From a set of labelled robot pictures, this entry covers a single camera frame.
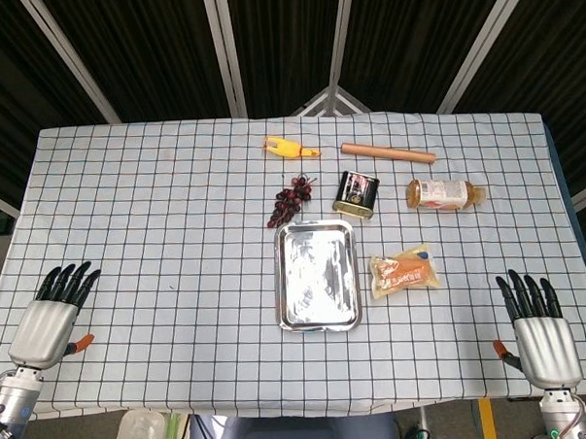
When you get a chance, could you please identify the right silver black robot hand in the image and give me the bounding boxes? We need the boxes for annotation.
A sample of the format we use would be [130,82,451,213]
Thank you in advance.
[489,265,584,393]

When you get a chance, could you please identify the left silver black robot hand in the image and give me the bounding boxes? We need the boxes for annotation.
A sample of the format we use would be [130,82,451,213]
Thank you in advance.
[4,260,107,373]

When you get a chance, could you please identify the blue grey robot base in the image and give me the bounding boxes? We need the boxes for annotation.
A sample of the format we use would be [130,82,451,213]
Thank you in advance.
[187,403,400,439]

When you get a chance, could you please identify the orange plastic snack packet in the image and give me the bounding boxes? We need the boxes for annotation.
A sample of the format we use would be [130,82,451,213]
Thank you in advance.
[368,241,443,302]

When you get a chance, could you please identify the rectangular metal tray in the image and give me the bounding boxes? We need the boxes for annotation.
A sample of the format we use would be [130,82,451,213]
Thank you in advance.
[272,217,365,335]

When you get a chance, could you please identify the clear plastic container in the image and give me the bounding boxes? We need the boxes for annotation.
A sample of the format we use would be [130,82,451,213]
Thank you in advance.
[109,409,167,439]

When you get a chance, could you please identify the white grid checked tablecloth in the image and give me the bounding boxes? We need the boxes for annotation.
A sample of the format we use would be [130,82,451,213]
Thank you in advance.
[0,102,586,431]

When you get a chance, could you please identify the amber drink bottle white label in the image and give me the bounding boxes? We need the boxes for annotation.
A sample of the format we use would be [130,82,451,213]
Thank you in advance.
[405,174,488,216]

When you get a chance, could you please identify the black gold luncheon meat can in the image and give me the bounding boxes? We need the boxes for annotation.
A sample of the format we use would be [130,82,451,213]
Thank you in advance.
[329,169,383,222]

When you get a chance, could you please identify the wooden rolling pin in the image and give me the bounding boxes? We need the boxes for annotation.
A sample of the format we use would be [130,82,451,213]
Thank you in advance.
[339,138,439,170]

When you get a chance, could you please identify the bunch of dark red grapes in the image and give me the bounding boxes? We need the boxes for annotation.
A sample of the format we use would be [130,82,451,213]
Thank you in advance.
[264,174,321,230]

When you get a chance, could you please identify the white frame black screen panels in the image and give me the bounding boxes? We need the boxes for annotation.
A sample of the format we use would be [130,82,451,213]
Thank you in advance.
[0,0,586,238]

